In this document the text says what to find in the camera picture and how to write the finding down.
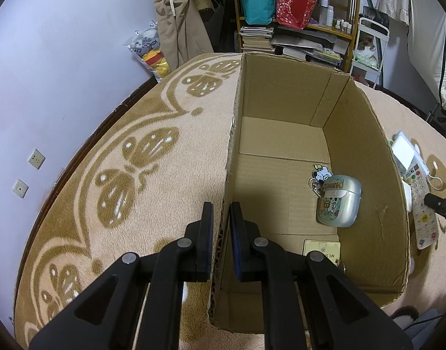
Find white wall socket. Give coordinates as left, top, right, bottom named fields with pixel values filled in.
left=12, top=178, right=29, bottom=199
left=28, top=148, right=46, bottom=170

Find white remote control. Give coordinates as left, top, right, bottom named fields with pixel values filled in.
left=401, top=160, right=438, bottom=250

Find beige flower print blanket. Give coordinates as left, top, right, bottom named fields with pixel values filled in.
left=13, top=53, right=446, bottom=350

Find tissue packs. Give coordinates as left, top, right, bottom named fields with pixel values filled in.
left=354, top=42, right=380, bottom=70

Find red gift bag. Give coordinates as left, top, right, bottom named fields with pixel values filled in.
left=276, top=0, right=323, bottom=30

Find white storage cart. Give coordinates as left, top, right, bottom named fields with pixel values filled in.
left=349, top=16, right=391, bottom=90

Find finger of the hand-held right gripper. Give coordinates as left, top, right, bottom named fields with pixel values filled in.
left=423, top=193, right=446, bottom=225

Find blue denim trousers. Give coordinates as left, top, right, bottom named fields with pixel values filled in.
left=405, top=308, right=446, bottom=350

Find pile of books and papers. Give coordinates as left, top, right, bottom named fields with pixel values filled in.
left=272, top=29, right=345, bottom=68

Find brown cardboard box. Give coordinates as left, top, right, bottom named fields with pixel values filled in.
left=207, top=52, right=413, bottom=336

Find gold rectangular tag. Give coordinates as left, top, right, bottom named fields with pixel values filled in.
left=303, top=239, right=345, bottom=272

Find silver sticker earphone case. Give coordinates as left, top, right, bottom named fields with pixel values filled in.
left=316, top=174, right=362, bottom=228

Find bag of plush toys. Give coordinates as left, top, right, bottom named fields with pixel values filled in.
left=124, top=20, right=170, bottom=83

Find cartoon keychain charm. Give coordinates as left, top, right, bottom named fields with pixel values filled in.
left=308, top=164, right=331, bottom=194

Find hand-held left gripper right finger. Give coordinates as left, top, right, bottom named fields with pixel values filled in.
left=228, top=201, right=415, bottom=350

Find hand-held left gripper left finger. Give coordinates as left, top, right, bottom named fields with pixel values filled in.
left=28, top=201, right=214, bottom=350

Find stack of brown books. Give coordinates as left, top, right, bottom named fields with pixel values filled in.
left=239, top=25, right=276, bottom=53

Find wooden bookshelf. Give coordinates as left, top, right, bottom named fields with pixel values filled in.
left=232, top=0, right=362, bottom=74

